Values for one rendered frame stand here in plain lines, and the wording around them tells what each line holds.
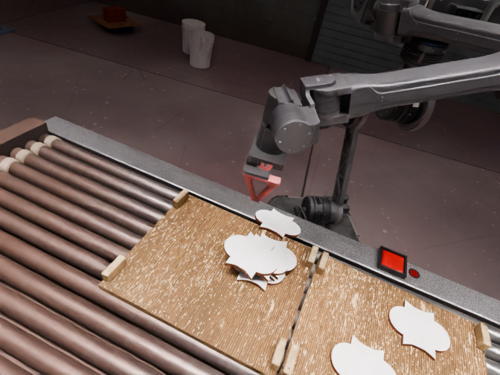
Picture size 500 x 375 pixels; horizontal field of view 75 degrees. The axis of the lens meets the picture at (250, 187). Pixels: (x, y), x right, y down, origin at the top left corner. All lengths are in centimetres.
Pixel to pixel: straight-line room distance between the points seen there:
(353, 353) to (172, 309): 38
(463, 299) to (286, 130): 75
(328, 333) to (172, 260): 39
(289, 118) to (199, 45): 375
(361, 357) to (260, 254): 30
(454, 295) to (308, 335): 46
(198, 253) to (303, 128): 46
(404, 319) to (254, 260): 37
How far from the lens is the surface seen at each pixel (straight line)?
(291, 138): 49
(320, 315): 80
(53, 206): 100
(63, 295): 81
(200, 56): 426
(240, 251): 78
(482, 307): 110
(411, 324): 89
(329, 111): 57
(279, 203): 205
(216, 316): 74
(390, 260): 100
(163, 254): 82
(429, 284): 104
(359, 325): 83
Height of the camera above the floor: 159
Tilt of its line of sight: 40 degrees down
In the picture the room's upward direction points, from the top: 13 degrees clockwise
